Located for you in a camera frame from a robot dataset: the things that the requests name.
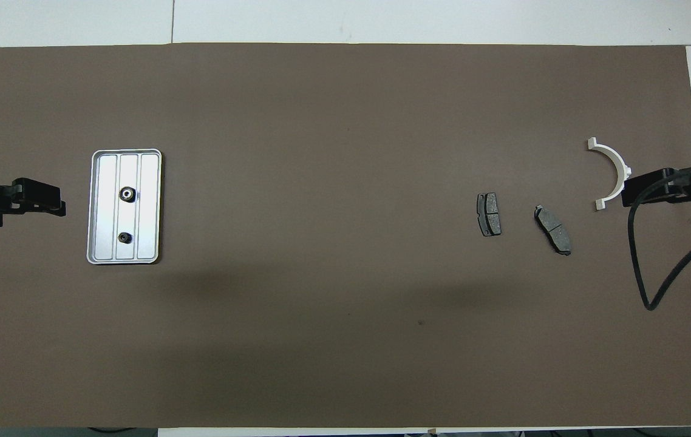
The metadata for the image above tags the white curved plastic bracket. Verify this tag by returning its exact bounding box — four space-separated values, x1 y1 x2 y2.
587 137 633 211

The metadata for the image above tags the curved dark brake pad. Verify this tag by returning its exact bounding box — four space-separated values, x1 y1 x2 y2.
534 205 572 256

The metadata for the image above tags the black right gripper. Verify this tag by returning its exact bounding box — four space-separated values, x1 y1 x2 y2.
621 138 691 208

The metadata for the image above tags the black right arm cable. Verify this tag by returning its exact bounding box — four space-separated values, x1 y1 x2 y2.
627 172 691 311

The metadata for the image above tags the silver metal tray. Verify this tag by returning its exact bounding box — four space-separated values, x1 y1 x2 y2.
86 149 163 265

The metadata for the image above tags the brown table mat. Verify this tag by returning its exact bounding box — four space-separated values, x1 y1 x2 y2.
0 42 691 429

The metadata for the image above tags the rectangular dark brake pad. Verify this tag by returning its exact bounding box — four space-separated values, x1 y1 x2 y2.
477 192 502 237

